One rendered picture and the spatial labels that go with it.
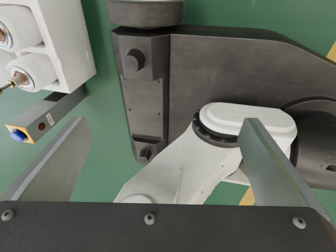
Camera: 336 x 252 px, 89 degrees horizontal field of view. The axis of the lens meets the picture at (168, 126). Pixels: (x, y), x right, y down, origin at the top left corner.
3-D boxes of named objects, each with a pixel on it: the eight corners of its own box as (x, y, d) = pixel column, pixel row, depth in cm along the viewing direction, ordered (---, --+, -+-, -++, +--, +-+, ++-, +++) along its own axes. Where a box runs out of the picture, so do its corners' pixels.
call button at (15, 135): (23, 130, 55) (18, 134, 53) (29, 139, 57) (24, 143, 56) (12, 128, 55) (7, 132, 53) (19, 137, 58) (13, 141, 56)
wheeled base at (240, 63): (370, 17, 43) (589, 66, 18) (280, 153, 77) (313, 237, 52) (130, 8, 52) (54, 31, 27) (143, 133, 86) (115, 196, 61)
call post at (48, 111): (82, 83, 77) (25, 127, 53) (86, 97, 81) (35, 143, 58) (68, 81, 77) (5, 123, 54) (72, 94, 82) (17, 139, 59)
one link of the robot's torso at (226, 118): (286, 103, 42) (309, 141, 32) (258, 156, 55) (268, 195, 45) (201, 94, 45) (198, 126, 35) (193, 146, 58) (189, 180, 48)
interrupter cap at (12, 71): (3, 69, 48) (1, 69, 48) (20, 61, 46) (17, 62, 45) (24, 92, 52) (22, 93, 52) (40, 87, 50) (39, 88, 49)
